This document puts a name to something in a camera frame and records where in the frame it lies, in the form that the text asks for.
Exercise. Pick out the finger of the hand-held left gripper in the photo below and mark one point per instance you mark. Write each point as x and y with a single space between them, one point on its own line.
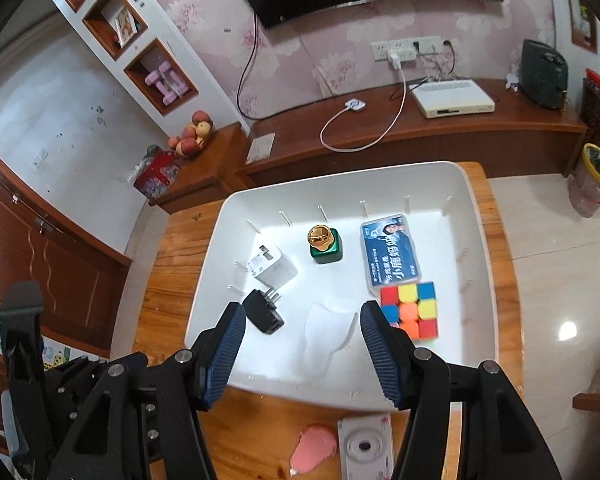
22 340

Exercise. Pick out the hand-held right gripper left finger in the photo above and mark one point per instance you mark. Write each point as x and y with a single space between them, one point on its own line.
225 350

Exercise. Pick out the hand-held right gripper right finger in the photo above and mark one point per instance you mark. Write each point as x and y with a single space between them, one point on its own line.
382 350

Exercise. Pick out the colourful puzzle cube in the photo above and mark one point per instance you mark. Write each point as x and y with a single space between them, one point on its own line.
415 310

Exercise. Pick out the black charger plug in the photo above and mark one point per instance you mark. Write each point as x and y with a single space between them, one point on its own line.
265 317

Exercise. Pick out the white plastic scraper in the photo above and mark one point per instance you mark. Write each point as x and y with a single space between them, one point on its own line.
325 340

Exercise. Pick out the white charger block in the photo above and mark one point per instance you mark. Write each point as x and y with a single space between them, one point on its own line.
275 272

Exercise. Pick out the blue tin case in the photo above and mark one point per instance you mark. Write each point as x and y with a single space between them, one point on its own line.
390 250

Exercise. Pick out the green bottle with gold cap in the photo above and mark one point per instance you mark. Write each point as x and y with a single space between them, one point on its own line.
327 252

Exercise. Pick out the white plastic storage tray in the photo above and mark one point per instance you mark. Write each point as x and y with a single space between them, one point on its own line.
430 240

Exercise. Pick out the wooden cupboard doors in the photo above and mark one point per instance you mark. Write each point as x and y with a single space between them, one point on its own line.
55 260

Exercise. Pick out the wooden side cabinet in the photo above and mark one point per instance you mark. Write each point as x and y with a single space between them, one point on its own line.
200 175

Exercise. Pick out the red tissue box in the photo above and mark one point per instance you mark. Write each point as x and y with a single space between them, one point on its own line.
155 175

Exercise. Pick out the white paper card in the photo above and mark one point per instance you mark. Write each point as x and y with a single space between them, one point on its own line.
260 148

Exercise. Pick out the wooden television cabinet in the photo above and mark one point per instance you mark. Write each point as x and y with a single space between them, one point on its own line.
480 125

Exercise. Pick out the white set-top box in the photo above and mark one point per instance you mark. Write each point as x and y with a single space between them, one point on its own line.
452 97

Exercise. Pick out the clear jar with yellow rim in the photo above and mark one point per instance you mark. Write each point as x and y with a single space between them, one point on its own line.
592 185

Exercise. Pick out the pink dumbbell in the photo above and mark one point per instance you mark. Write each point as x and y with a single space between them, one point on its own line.
175 77
161 87

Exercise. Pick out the small white figurine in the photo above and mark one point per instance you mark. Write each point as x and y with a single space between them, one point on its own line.
512 82

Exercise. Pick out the framed picture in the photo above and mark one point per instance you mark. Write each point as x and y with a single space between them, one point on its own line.
126 26

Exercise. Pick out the colourful wall sticker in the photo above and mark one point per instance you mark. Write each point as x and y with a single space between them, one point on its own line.
57 357

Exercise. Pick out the white compact camera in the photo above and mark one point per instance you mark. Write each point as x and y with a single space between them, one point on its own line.
365 447

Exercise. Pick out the white light switch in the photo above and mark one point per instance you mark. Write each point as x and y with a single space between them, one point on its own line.
40 158

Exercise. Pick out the white wall adapter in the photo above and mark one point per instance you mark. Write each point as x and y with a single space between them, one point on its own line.
395 59

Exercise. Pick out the white wall outlet row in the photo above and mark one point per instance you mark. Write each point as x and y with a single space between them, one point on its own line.
425 46

